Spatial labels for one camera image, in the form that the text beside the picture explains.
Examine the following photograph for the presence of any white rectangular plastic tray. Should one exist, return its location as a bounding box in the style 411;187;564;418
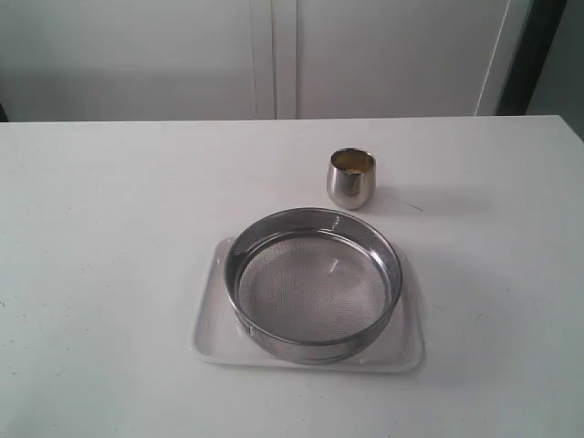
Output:
192;237;425;375

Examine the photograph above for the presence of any round steel mesh sieve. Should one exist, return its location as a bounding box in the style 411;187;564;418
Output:
224;207;402;365

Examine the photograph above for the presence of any stainless steel cup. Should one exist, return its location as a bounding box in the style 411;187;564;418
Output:
327;148;376;210

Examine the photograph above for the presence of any dark vertical post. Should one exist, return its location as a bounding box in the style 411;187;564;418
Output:
495;0;568;116

